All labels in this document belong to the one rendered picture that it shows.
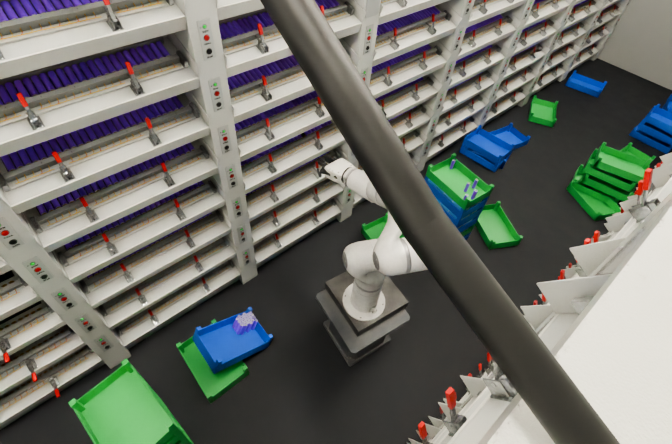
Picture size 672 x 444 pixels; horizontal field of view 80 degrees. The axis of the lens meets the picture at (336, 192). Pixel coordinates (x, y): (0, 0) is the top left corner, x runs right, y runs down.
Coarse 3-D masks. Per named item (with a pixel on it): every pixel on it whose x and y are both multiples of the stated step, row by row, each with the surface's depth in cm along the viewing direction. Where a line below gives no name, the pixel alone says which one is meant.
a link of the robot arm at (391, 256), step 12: (384, 228) 116; (396, 228) 111; (384, 240) 111; (396, 240) 110; (384, 252) 109; (396, 252) 109; (408, 252) 110; (384, 264) 109; (396, 264) 109; (408, 264) 109
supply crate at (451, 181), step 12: (432, 168) 222; (444, 168) 231; (456, 168) 232; (432, 180) 223; (444, 180) 224; (456, 180) 225; (468, 180) 226; (480, 180) 220; (456, 192) 219; (468, 192) 219; (480, 192) 220; (468, 204) 209
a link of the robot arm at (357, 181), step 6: (354, 174) 153; (360, 174) 152; (348, 180) 154; (354, 180) 152; (360, 180) 150; (366, 180) 149; (348, 186) 155; (354, 186) 152; (360, 186) 150; (366, 186) 148; (360, 192) 150; (366, 198) 149
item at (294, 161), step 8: (336, 128) 201; (320, 136) 196; (336, 136) 199; (304, 144) 191; (328, 144) 195; (336, 144) 198; (304, 152) 189; (312, 152) 190; (320, 152) 193; (288, 160) 185; (296, 160) 186; (304, 160) 188; (256, 168) 178; (280, 168) 182; (288, 168) 183; (256, 176) 177; (264, 176) 178; (272, 176) 179; (248, 184) 174; (256, 184) 175; (264, 184) 181; (248, 192) 176
